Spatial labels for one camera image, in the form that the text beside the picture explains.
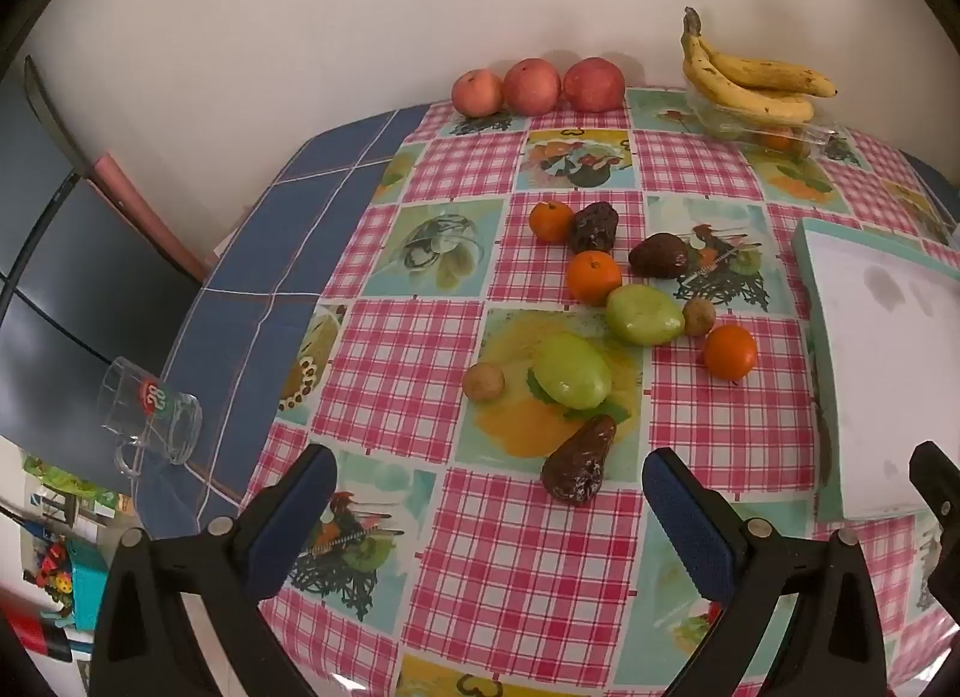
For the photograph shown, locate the wrinkled dark brown avocado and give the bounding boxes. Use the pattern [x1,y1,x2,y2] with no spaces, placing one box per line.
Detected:
[568,202,620,255]

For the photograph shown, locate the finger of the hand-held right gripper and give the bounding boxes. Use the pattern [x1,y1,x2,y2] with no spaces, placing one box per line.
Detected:
[909,441,960,627]

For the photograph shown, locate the red black object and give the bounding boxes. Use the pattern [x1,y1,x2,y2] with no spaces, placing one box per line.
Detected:
[0,592,74,663]

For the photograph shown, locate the yellow banana bunch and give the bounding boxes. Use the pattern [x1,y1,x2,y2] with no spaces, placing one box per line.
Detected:
[681,7,839,128]

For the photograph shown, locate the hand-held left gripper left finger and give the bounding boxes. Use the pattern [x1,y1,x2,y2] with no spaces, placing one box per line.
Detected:
[88,443,338,697]

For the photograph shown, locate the clear plastic container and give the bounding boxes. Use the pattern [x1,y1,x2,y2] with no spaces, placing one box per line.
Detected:
[686,85,837,161]

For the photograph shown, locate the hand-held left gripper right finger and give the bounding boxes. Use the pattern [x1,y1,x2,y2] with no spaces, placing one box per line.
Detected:
[642,447,887,697]

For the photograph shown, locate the pink checked printed tablecloth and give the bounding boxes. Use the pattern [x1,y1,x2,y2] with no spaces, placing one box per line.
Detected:
[244,83,960,697]

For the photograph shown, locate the green mango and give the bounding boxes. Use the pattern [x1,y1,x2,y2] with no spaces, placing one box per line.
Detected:
[531,334,614,410]
[604,284,686,347]

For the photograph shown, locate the blue grid tablecloth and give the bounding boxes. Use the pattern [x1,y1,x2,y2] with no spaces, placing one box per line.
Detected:
[131,104,428,540]

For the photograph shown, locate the teal plastic bin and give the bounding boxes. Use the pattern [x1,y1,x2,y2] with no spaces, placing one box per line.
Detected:
[66,538,113,630]

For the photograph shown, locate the small brown fruit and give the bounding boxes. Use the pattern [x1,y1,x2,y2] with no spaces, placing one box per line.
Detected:
[462,362,506,403]
[682,297,716,337]

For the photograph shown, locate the green printed bag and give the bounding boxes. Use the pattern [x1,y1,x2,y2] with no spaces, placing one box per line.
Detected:
[22,453,136,518]

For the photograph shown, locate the pink board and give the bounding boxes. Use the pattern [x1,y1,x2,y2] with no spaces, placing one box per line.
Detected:
[88,151,226,284]

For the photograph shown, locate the black chair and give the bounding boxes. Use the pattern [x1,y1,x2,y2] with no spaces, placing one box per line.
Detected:
[0,55,207,488]

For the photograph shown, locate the black cable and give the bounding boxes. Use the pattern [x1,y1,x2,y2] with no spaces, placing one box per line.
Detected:
[0,172,80,323]

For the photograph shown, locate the red apple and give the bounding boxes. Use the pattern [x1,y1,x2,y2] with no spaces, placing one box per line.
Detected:
[562,56,626,114]
[502,58,563,117]
[451,68,504,118]

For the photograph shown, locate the clear glass mug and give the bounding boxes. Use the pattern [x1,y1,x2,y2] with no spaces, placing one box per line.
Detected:
[100,357,203,477]

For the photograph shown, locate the white foam tray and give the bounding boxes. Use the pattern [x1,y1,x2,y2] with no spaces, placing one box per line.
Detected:
[793,218,960,524]

